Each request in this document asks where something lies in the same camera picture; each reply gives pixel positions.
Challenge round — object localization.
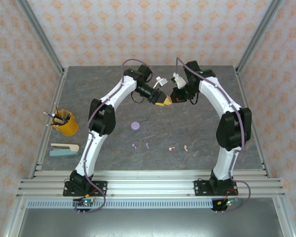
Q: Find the aluminium mounting rail beam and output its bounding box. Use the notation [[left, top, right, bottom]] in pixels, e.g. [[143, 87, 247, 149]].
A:
[[16, 169, 286, 198]]

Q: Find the aluminium left side rail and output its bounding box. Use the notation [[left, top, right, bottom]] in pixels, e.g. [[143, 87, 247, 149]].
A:
[[28, 68, 69, 179]]

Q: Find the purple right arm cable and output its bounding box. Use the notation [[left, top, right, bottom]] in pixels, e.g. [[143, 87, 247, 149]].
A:
[[175, 57, 252, 213]]

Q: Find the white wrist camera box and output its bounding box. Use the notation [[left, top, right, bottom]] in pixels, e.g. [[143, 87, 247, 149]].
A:
[[172, 72, 187, 89], [152, 76, 168, 90]]

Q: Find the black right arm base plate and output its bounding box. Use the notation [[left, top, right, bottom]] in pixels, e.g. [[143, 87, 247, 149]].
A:
[[194, 180, 237, 197]]

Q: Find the teal beige stapler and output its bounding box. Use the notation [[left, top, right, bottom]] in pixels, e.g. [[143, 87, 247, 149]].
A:
[[49, 143, 79, 158]]

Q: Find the yellow pen cup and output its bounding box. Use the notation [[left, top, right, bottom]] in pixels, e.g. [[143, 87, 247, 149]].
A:
[[51, 110, 79, 137]]

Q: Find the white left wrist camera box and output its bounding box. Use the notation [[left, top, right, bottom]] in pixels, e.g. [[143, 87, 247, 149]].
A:
[[152, 76, 168, 90]]

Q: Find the aluminium right side rail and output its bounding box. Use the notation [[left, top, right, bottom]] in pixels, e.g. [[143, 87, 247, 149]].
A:
[[234, 66, 272, 179]]

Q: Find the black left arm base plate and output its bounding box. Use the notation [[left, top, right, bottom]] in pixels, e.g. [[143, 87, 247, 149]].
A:
[[63, 181, 108, 197]]

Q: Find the aluminium left corner post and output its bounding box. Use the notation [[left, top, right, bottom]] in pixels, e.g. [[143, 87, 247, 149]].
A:
[[16, 0, 66, 76]]

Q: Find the aluminium frame leg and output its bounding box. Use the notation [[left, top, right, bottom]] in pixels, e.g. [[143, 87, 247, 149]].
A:
[[2, 197, 28, 237], [272, 197, 296, 237]]

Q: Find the aluminium corner post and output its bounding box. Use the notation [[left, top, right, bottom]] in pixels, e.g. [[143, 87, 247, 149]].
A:
[[16, 0, 66, 76], [235, 0, 286, 76]]

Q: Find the aluminium right frame leg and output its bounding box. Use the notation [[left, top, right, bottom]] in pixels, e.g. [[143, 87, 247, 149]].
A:
[[272, 197, 296, 237]]

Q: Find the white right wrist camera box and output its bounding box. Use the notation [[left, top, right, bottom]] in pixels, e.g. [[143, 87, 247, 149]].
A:
[[172, 72, 187, 89]]

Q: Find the grey slotted cable duct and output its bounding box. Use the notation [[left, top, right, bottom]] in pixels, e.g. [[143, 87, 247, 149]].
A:
[[26, 200, 235, 209]]

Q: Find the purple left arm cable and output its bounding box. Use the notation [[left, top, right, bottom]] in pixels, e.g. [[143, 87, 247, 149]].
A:
[[75, 58, 153, 214]]

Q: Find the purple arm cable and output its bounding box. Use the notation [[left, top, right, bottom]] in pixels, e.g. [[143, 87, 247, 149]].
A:
[[175, 57, 252, 213], [75, 58, 153, 214]]

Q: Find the aluminium right corner post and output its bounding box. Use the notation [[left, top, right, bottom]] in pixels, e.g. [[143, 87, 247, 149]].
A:
[[235, 0, 286, 76]]

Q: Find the grey metal sheet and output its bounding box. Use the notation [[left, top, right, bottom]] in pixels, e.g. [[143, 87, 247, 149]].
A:
[[17, 208, 282, 237]]

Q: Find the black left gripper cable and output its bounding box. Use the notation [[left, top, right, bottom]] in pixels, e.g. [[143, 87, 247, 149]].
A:
[[131, 90, 146, 104]]

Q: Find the aluminium left frame leg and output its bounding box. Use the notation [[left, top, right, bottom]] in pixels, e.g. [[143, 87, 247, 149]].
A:
[[2, 197, 28, 237]]

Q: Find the aluminium rail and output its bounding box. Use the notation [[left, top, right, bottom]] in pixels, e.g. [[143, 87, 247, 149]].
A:
[[234, 66, 272, 179], [28, 68, 69, 179]]

